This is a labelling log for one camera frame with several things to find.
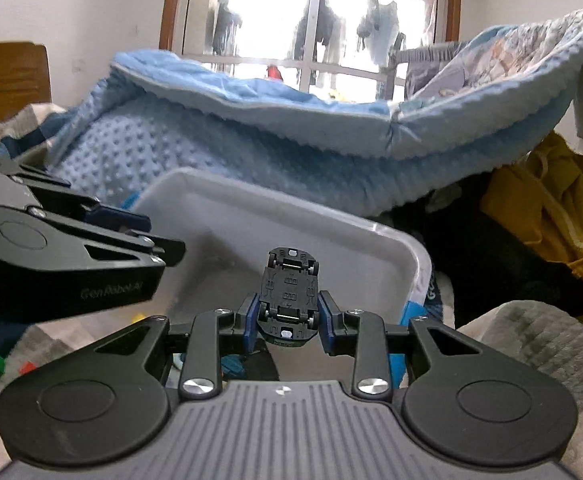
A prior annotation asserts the hanging pale garment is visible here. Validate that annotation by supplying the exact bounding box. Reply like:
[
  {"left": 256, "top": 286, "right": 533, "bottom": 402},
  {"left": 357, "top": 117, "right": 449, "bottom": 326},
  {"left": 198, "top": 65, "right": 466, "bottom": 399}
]
[{"left": 356, "top": 0, "right": 403, "bottom": 67}]

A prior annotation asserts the white plastic container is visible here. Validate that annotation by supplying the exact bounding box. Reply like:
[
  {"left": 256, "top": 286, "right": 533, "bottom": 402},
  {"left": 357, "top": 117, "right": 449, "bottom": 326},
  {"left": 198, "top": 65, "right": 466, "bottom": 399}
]
[{"left": 132, "top": 167, "right": 432, "bottom": 328}]

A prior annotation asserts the black cloth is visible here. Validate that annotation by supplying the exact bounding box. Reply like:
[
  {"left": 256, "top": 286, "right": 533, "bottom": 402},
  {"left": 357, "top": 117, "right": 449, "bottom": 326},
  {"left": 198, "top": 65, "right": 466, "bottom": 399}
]
[{"left": 389, "top": 187, "right": 583, "bottom": 332}]

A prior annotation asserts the black toy car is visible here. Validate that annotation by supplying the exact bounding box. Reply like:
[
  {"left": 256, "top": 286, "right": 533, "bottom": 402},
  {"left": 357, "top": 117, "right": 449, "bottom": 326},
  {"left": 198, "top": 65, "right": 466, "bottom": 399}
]
[{"left": 256, "top": 246, "right": 322, "bottom": 348}]

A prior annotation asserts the hanging dark garment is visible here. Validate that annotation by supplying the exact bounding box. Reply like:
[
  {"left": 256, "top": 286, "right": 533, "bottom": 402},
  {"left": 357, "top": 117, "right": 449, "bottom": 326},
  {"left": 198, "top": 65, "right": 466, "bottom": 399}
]
[{"left": 294, "top": 0, "right": 345, "bottom": 63}]

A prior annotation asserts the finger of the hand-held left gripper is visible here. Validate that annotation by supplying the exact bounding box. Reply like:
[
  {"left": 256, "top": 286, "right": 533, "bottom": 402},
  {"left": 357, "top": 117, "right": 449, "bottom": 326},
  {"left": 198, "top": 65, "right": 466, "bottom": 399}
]
[
  {"left": 46, "top": 209, "right": 187, "bottom": 268},
  {"left": 14, "top": 164, "right": 152, "bottom": 235}
]

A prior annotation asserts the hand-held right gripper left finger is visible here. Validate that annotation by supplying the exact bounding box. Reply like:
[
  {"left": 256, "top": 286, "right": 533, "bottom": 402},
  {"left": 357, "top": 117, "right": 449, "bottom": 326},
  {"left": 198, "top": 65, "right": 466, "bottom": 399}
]
[{"left": 92, "top": 294, "right": 262, "bottom": 401}]

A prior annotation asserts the grey fleece blanket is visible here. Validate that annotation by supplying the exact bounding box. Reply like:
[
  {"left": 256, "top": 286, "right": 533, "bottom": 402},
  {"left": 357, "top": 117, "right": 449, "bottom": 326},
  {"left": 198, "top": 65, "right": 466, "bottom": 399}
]
[{"left": 454, "top": 299, "right": 583, "bottom": 480}]

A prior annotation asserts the yellow garment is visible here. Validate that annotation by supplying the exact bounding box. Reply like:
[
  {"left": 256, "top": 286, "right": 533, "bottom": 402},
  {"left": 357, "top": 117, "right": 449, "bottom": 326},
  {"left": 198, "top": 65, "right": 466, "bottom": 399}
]
[{"left": 479, "top": 130, "right": 583, "bottom": 331}]

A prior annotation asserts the light blue dotted blanket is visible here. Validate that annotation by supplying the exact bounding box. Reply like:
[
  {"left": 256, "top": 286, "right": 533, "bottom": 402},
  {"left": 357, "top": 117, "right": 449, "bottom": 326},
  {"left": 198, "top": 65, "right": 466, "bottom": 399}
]
[{"left": 54, "top": 7, "right": 583, "bottom": 221}]

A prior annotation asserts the window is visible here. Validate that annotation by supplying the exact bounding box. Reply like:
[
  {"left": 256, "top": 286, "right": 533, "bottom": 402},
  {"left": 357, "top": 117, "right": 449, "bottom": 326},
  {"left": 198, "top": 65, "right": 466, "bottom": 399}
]
[{"left": 160, "top": 0, "right": 463, "bottom": 103}]

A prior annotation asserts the wooden headboard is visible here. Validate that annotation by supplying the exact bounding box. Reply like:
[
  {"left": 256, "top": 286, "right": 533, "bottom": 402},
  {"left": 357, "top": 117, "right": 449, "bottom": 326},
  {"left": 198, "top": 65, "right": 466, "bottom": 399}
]
[{"left": 0, "top": 42, "right": 52, "bottom": 147}]

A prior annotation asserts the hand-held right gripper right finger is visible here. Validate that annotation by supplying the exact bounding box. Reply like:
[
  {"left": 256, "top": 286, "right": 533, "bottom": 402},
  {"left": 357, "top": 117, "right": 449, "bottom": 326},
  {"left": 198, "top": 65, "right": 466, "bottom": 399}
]
[{"left": 318, "top": 290, "right": 492, "bottom": 398}]

